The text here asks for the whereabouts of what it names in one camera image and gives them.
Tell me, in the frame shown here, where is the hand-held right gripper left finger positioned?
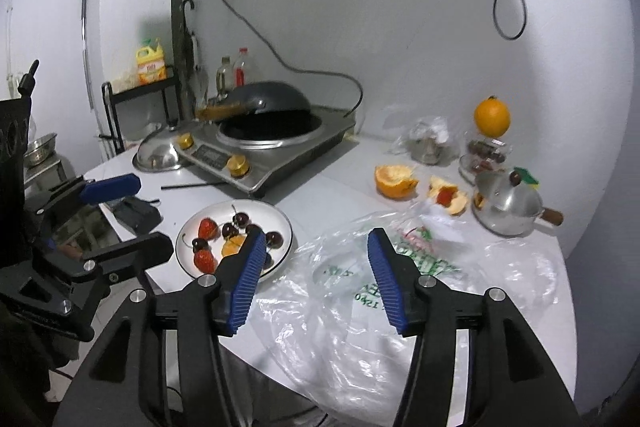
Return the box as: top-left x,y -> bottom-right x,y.
52,225 -> 267,427

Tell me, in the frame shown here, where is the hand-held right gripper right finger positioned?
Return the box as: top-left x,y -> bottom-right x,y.
366,227 -> 583,427

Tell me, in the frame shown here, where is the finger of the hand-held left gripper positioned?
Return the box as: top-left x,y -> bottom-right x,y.
22,173 -> 142,233
34,231 -> 175,304

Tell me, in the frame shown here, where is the peeled orange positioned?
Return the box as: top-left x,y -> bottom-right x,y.
220,234 -> 249,258

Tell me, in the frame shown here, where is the white round plate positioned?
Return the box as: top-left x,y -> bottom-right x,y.
175,199 -> 294,280

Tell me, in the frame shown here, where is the printed clear plastic bag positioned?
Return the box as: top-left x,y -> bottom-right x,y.
252,202 -> 561,410

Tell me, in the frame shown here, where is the black pouch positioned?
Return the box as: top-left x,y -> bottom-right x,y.
116,197 -> 163,233

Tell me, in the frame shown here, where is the large steel pot lid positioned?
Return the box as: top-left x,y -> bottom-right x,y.
132,122 -> 185,172

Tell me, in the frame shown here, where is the black metal rack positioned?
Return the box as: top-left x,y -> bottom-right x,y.
101,64 -> 183,156

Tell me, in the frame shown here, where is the black chopstick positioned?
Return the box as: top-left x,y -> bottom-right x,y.
161,179 -> 223,191

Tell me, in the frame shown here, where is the steel bowl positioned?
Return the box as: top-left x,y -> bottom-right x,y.
22,133 -> 58,168

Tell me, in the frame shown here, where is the hollow orange peel half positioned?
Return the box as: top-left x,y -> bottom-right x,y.
375,164 -> 420,198

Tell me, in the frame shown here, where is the orange peel piece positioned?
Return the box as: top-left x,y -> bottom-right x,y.
428,175 -> 470,215

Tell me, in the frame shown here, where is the steel induction cooker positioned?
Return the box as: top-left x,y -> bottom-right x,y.
172,106 -> 357,198

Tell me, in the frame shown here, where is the yellow detergent bottle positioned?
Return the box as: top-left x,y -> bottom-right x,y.
136,38 -> 167,85

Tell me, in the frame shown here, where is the glass lid with knob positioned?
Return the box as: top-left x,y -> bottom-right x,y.
472,172 -> 564,238

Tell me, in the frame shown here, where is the small pot lid with knob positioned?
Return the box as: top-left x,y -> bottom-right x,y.
475,171 -> 543,211

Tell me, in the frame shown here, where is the clear food container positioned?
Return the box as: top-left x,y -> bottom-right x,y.
459,137 -> 513,185

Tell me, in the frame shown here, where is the cooking oil bottle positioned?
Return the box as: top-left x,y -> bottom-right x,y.
216,56 -> 233,100

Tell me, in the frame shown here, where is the steel cup in wrap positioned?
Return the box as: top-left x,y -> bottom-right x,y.
385,107 -> 461,165

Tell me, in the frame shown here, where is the green sponge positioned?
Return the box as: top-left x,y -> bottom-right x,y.
512,166 -> 541,186

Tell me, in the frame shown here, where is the red label bottle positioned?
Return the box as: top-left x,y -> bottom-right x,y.
233,48 -> 249,88

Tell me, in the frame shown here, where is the black wok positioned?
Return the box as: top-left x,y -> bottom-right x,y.
196,80 -> 313,122

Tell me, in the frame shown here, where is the whole orange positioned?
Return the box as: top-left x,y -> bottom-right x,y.
474,96 -> 512,138

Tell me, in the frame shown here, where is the white wall pipe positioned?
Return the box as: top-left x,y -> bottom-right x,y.
80,0 -> 94,110

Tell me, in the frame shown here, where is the dark green post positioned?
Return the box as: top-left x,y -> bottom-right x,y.
171,0 -> 187,120

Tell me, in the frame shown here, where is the black power cable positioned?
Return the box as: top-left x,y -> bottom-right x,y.
218,0 -> 363,118

